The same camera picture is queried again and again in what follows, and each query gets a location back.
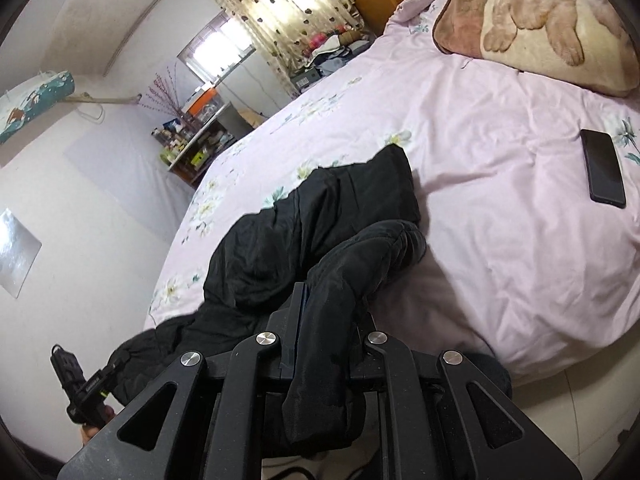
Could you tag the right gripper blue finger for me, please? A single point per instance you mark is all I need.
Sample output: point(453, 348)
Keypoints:
point(285, 323)

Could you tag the black puffer jacket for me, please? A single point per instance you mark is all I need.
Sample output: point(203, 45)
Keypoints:
point(346, 232)

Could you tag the pile of clothes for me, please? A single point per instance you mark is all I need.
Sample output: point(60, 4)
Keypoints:
point(329, 54)

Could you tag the person left hand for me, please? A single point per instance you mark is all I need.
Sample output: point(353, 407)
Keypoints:
point(87, 432)

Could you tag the cluttered wooden shelf unit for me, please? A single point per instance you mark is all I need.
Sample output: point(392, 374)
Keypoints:
point(188, 154)

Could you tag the orange lid storage box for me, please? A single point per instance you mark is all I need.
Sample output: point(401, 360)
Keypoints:
point(203, 104)

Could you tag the purple dried flower branches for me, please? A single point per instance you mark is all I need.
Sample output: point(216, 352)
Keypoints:
point(162, 95)

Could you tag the pink floral bed quilt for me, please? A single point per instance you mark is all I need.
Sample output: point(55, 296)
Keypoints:
point(522, 262)

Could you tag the heart pattern curtain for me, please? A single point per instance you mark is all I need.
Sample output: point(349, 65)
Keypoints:
point(282, 30)

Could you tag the black smartphone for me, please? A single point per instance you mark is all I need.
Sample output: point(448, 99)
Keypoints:
point(605, 179)

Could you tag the bunny print plush blanket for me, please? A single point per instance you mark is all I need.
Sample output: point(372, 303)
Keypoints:
point(583, 42)

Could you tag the teal patterned wall air conditioner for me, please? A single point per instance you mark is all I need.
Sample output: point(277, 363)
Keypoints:
point(31, 98)

